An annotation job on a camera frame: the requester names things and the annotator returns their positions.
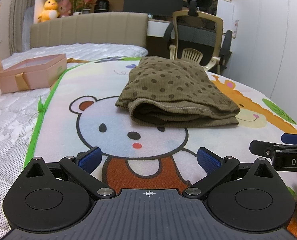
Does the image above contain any brown polka dot garment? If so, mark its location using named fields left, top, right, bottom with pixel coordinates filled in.
left=116, top=56, right=240, bottom=128

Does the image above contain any cartoon animal play mat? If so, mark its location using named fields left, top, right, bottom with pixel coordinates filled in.
left=27, top=57, right=297, bottom=191

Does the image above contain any white quilted mattress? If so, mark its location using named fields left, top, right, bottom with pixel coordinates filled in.
left=0, top=43, right=148, bottom=238

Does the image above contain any pink gift box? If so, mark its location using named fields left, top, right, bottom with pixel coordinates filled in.
left=0, top=54, right=67, bottom=94

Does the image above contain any beige mesh office chair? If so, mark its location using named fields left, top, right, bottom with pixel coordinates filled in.
left=163, top=0, right=232, bottom=74

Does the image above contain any white board on desk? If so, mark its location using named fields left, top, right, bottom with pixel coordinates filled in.
left=216, top=0, right=238, bottom=38

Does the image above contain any beige upholstered headboard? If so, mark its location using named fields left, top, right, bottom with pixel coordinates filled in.
left=30, top=12, right=149, bottom=48

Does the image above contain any white desk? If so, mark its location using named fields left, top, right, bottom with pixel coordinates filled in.
left=147, top=19, right=171, bottom=38

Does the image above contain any yellow duck plush toy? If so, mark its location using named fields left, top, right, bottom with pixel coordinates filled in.
left=38, top=0, right=60, bottom=22

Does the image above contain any pink plush toy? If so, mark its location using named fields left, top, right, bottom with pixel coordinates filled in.
left=58, top=0, right=72, bottom=17

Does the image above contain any potted plant with flowers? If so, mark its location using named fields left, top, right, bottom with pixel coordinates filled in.
left=72, top=0, right=95, bottom=15

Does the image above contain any black kettle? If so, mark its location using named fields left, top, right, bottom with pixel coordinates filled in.
left=94, top=0, right=110, bottom=13

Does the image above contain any black computer monitor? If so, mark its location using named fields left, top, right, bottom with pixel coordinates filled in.
left=123, top=0, right=183, bottom=17

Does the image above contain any grey window curtain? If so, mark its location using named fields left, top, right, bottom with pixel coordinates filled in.
left=9, top=0, right=35, bottom=54

